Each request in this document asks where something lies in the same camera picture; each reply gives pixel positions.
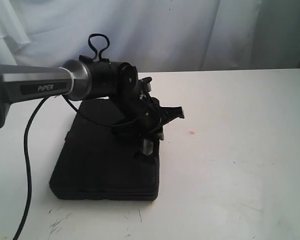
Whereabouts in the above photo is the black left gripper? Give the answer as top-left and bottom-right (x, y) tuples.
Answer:
(110, 77), (185, 160)

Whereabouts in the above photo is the black plastic tool case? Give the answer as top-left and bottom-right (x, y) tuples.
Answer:
(49, 99), (160, 201)

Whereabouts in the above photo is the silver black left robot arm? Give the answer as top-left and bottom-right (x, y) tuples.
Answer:
(0, 59), (184, 139)

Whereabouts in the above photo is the white backdrop curtain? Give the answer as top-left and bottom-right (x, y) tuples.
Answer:
(0, 0), (300, 72)

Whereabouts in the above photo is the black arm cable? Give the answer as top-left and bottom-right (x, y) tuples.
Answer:
(11, 96), (56, 240)

